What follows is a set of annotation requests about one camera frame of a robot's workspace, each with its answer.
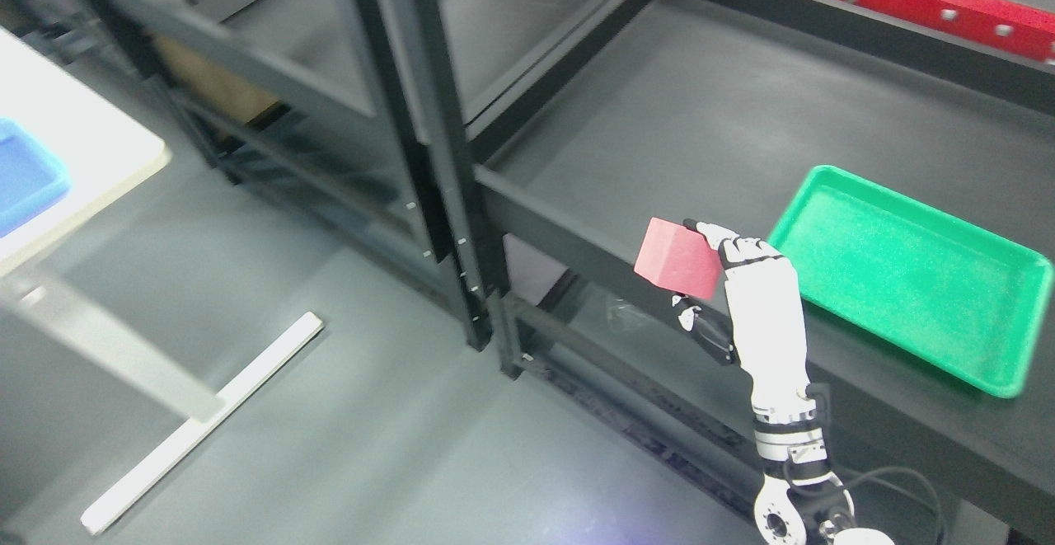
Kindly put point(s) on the right black metal shelf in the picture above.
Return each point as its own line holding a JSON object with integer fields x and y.
{"x": 710, "y": 109}

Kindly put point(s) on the green tray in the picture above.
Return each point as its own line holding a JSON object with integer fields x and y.
{"x": 961, "y": 298}

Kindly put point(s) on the blue tray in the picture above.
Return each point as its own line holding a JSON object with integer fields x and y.
{"x": 32, "y": 177}

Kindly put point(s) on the black metal shelf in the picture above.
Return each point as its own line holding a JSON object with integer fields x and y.
{"x": 353, "y": 98}
{"x": 710, "y": 109}

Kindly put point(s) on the white table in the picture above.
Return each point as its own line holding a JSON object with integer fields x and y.
{"x": 107, "y": 152}

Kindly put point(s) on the pink block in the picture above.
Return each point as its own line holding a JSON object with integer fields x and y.
{"x": 675, "y": 258}

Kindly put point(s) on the white table leg frame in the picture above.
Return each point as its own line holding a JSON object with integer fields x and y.
{"x": 97, "y": 335}

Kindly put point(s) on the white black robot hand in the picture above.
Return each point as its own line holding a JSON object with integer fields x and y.
{"x": 762, "y": 292}

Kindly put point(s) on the left black metal shelf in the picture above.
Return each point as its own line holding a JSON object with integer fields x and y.
{"x": 353, "y": 98}

